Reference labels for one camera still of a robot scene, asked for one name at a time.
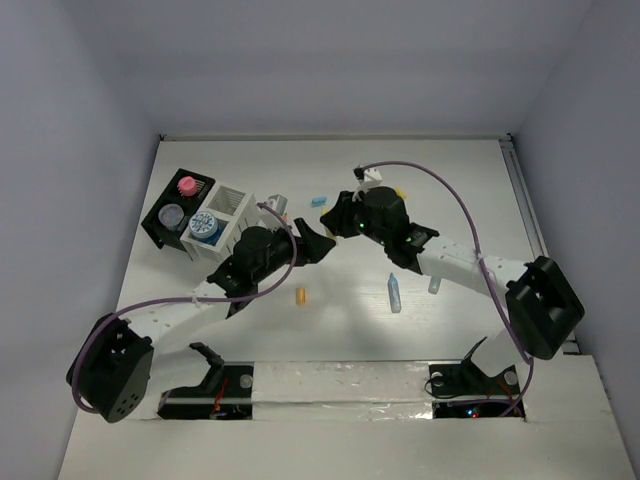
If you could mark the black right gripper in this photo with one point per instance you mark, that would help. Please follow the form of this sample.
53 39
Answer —
338 217

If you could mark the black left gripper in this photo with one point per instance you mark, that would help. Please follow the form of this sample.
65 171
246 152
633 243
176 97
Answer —
311 246

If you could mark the blue slime jar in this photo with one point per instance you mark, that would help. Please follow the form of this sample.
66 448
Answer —
204 227

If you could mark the clear jar of clips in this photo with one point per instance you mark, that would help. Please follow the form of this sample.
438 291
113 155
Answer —
171 216

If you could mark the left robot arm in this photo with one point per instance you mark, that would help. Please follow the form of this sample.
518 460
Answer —
125 351

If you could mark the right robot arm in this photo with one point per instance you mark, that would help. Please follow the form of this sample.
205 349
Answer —
536 302

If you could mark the blue highlighter cap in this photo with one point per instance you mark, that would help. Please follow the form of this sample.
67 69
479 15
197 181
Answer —
318 201

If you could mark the amber highlighter cap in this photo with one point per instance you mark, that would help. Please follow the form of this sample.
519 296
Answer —
300 296

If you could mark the yellow highlighter cap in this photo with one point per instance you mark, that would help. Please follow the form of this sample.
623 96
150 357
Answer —
400 191

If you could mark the white slotted organizer box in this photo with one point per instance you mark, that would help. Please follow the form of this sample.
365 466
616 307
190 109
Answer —
235 210

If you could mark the blue highlighter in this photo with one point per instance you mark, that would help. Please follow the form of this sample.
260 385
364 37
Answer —
394 294

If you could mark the green highlighter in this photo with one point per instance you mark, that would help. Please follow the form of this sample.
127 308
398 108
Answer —
434 285

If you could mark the black organizer box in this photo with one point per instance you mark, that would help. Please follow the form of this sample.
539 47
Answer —
171 194

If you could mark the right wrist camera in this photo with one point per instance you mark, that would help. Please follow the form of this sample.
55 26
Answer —
367 177

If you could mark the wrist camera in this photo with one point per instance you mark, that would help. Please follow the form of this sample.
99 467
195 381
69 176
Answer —
367 177
278 203

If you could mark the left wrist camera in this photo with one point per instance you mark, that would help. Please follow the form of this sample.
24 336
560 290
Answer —
278 203

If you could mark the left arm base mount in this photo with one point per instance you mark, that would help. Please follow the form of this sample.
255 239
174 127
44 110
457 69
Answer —
224 393

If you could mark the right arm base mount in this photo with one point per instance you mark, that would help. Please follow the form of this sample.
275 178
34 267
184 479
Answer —
460 390

